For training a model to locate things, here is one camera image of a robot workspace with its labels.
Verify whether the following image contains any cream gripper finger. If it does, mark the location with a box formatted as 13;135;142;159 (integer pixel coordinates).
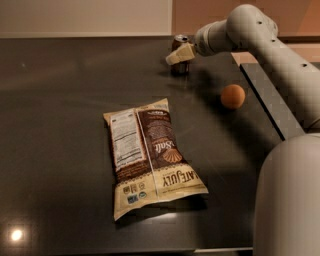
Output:
166;43;196;66

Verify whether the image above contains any orange brown soda can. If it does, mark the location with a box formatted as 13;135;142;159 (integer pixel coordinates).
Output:
168;34;190;76

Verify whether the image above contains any brown cream chip bag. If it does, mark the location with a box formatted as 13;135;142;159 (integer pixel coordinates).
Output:
103;99;208;219

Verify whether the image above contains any orange fruit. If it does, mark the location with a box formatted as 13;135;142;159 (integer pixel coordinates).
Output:
220;84;246;110

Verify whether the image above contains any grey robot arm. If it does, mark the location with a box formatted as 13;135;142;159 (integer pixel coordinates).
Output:
166;4;320;256

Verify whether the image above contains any grey side table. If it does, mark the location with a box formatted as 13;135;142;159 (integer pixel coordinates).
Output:
240;63;320;140

